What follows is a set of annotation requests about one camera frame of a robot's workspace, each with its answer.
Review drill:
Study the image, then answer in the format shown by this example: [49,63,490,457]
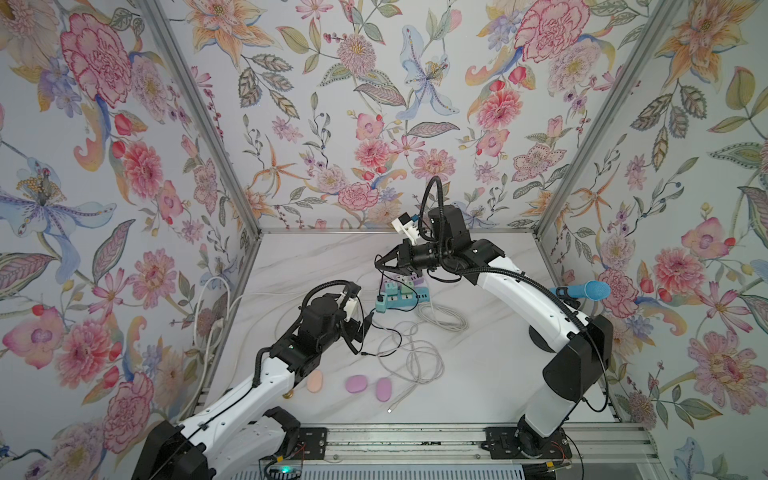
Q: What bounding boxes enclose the purple earbud case right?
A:
[375,377,393,403]

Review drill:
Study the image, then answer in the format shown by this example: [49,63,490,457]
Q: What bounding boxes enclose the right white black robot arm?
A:
[374,176,614,458]

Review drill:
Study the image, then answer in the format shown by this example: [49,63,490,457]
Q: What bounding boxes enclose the purple earbud case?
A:
[345,375,369,394]
[375,377,393,403]

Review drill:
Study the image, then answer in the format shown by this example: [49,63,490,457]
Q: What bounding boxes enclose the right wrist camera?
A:
[391,213,425,246]

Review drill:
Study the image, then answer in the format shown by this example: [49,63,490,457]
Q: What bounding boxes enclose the black charging cable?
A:
[358,263,421,358]

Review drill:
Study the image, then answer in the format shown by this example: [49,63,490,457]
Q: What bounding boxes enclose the grey coiled cable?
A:
[374,299,469,415]

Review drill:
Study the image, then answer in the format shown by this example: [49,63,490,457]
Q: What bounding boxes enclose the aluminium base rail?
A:
[288,423,658,465]

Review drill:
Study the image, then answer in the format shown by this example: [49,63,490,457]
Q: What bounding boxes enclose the peach earbud case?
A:
[306,370,324,394]

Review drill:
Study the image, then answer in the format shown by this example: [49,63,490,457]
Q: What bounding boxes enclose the teal power strip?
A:
[375,281,430,313]

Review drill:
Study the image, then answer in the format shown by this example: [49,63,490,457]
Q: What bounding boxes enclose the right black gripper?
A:
[377,243,456,279]

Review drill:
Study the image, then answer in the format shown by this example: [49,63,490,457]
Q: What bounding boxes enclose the purple earbud case left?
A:
[345,375,369,394]

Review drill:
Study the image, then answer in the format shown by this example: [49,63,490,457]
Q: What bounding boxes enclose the blue microphone on stand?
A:
[530,279,612,354]

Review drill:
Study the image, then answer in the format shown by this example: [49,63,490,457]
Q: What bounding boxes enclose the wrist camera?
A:
[339,284,361,319]
[391,213,425,246]

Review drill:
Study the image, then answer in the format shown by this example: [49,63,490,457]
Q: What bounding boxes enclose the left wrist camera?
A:
[339,284,361,319]

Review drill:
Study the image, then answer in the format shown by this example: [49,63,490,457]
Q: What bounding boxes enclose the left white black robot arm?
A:
[131,280,371,479]

